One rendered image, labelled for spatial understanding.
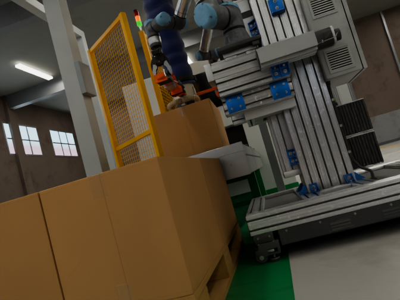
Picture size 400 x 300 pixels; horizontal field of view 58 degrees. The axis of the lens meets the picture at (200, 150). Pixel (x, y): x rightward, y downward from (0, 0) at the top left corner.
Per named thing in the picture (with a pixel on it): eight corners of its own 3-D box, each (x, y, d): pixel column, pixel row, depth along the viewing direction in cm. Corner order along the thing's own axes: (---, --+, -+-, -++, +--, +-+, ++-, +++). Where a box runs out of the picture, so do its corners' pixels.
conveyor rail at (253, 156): (259, 167, 452) (255, 153, 454) (263, 166, 451) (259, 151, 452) (243, 174, 226) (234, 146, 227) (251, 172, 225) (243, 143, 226)
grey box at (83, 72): (92, 97, 339) (84, 67, 342) (97, 96, 338) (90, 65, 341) (81, 93, 320) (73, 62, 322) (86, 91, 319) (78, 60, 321)
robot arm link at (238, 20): (250, 25, 185) (242, 1, 186) (231, 23, 176) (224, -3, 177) (234, 36, 194) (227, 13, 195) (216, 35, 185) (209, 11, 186)
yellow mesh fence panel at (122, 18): (133, 244, 368) (83, 52, 385) (141, 241, 375) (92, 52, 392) (182, 240, 303) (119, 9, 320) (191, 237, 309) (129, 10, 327)
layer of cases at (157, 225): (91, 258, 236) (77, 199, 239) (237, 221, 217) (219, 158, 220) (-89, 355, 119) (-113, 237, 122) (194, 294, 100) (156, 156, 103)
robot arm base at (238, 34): (254, 48, 191) (249, 31, 191) (253, 38, 176) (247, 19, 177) (227, 57, 193) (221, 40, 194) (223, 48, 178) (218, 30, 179)
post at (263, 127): (285, 216, 278) (249, 94, 286) (293, 214, 276) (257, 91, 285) (285, 218, 271) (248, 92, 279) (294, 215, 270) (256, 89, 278)
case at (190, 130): (187, 171, 298) (174, 125, 302) (233, 157, 292) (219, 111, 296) (168, 172, 239) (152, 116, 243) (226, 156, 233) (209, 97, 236)
